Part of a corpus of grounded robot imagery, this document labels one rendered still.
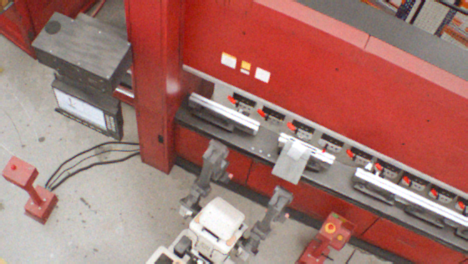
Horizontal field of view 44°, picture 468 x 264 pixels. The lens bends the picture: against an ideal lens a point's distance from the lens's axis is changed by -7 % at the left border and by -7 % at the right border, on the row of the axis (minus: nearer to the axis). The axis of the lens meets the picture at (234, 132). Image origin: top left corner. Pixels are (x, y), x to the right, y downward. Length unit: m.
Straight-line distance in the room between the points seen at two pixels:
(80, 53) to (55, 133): 2.06
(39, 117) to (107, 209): 1.03
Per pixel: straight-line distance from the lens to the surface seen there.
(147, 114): 4.14
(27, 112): 5.37
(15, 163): 4.30
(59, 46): 3.29
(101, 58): 3.21
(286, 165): 4.00
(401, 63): 2.97
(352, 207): 4.30
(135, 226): 4.85
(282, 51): 3.24
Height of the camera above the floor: 4.65
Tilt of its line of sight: 64 degrees down
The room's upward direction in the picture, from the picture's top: 12 degrees clockwise
